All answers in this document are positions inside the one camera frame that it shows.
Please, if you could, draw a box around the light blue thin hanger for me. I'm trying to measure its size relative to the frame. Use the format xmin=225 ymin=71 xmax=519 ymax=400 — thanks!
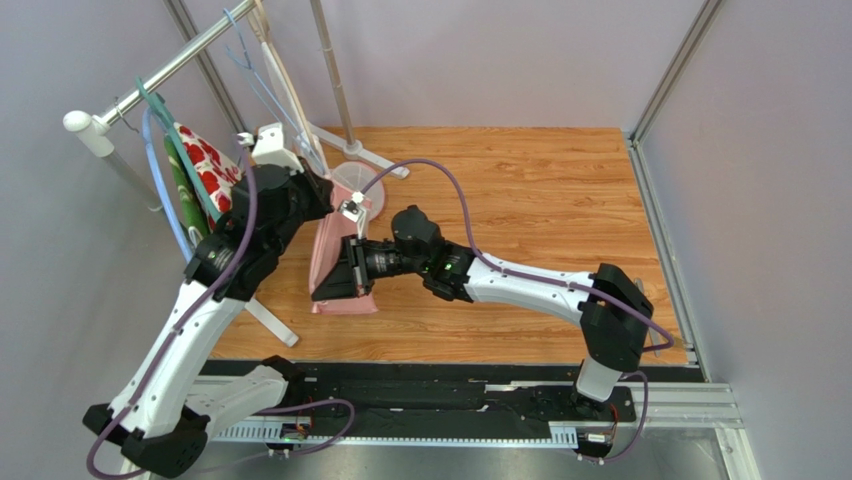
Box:
xmin=223 ymin=9 xmax=290 ymax=135

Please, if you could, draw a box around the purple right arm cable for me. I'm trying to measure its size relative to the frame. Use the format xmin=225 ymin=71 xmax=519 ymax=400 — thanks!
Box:
xmin=359 ymin=158 xmax=675 ymax=465

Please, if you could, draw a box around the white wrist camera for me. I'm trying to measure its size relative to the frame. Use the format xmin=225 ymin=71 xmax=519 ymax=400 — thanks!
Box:
xmin=338 ymin=191 xmax=369 ymax=239
xmin=236 ymin=122 xmax=305 ymax=175

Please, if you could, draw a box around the red floral white cloth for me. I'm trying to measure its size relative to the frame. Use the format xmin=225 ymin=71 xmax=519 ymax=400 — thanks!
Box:
xmin=174 ymin=122 xmax=243 ymax=219

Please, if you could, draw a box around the teal plastic hanger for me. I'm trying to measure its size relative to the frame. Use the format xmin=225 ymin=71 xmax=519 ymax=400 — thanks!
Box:
xmin=135 ymin=76 xmax=221 ymax=226

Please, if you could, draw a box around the green patterned cloth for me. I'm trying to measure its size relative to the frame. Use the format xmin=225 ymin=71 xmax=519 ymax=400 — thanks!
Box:
xmin=163 ymin=136 xmax=209 ymax=245

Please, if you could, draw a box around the metal clothes rack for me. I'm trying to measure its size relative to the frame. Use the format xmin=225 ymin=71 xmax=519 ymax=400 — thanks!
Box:
xmin=61 ymin=0 xmax=411 ymax=349

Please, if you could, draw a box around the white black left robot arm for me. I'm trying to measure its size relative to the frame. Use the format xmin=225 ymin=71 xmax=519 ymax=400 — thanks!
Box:
xmin=83 ymin=164 xmax=334 ymax=479

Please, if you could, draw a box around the blue plastic hanger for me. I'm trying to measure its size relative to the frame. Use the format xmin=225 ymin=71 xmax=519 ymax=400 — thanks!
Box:
xmin=141 ymin=107 xmax=193 ymax=263

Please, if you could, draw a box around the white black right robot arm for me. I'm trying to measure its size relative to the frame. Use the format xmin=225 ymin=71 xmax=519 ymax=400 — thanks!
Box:
xmin=311 ymin=205 xmax=654 ymax=402

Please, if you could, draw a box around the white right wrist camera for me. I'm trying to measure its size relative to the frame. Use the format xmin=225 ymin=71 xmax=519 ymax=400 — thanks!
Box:
xmin=338 ymin=191 xmax=369 ymax=239

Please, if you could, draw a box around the pink cloth napkin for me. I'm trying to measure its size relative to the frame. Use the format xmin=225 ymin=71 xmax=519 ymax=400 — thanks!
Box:
xmin=308 ymin=182 xmax=379 ymax=316

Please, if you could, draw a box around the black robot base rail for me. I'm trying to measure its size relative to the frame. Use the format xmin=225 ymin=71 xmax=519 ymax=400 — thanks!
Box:
xmin=294 ymin=362 xmax=641 ymax=440

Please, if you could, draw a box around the beige hanger with white cloth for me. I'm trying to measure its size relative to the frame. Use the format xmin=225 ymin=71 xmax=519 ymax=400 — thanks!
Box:
xmin=249 ymin=0 xmax=331 ymax=179

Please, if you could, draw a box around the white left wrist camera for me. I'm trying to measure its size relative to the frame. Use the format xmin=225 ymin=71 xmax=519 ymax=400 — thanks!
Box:
xmin=236 ymin=122 xmax=305 ymax=175

